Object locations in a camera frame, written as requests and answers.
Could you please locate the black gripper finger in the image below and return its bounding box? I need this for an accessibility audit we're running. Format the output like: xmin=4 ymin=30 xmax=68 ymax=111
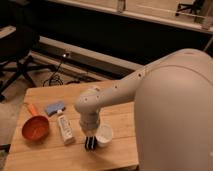
xmin=91 ymin=136 xmax=97 ymax=150
xmin=84 ymin=136 xmax=91 ymax=150

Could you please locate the white glue bottle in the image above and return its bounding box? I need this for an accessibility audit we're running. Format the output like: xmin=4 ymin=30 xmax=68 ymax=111
xmin=57 ymin=110 xmax=74 ymax=145

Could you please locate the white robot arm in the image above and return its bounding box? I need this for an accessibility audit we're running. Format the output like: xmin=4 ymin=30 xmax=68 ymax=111
xmin=75 ymin=49 xmax=213 ymax=171

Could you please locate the orange plastic ladle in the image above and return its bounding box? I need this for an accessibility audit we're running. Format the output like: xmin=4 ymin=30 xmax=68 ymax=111
xmin=22 ymin=103 xmax=50 ymax=141

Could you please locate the black office chair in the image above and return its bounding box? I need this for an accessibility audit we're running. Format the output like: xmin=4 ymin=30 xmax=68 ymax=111
xmin=0 ymin=25 xmax=56 ymax=102

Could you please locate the black chair in background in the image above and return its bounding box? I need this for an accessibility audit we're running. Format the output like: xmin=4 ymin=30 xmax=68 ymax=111
xmin=175 ymin=0 xmax=205 ymax=16

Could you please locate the black cable on floor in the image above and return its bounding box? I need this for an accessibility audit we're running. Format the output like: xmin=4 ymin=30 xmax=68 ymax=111
xmin=42 ymin=53 xmax=81 ymax=88

